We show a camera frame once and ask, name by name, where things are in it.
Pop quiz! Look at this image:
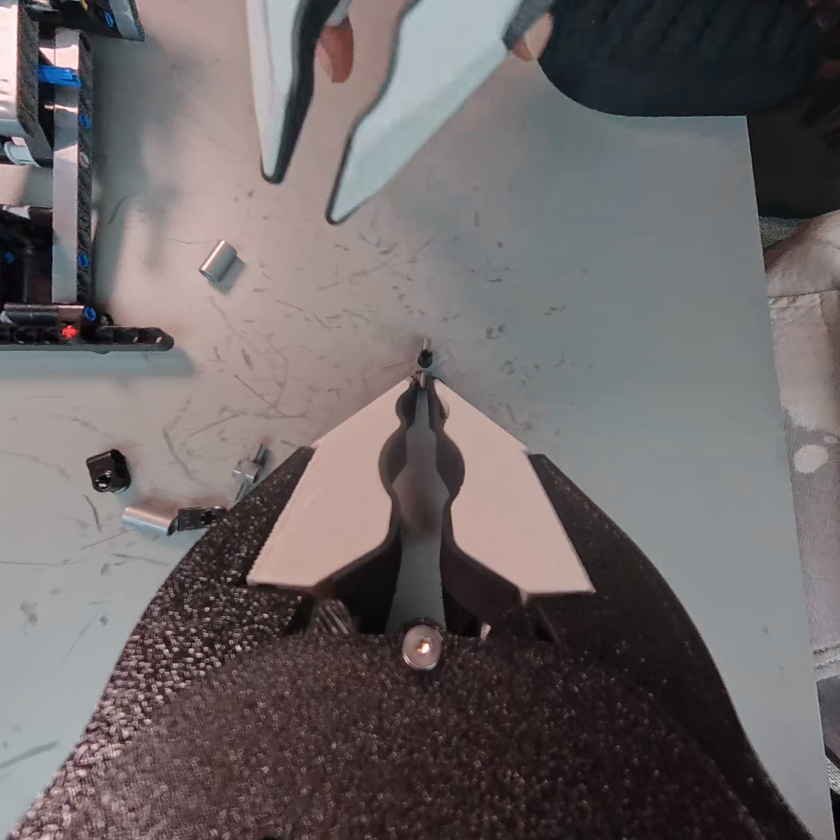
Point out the light grey tube piece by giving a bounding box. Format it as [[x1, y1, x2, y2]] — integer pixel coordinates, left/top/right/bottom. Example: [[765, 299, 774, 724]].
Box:
[[199, 239, 238, 285], [121, 498, 179, 537]]

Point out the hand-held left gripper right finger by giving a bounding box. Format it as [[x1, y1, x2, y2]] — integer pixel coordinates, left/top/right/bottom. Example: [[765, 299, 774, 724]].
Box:
[[427, 378, 597, 636]]

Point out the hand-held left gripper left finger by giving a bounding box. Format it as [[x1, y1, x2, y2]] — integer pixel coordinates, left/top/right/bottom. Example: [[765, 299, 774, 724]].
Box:
[[247, 378, 421, 636]]

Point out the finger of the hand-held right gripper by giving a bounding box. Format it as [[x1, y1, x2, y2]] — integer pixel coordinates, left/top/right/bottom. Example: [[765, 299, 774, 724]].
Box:
[[325, 0, 526, 225], [245, 0, 353, 185]]

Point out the grey black toy chassis model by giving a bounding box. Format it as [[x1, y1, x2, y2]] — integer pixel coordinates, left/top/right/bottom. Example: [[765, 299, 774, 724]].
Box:
[[0, 0, 175, 355]]

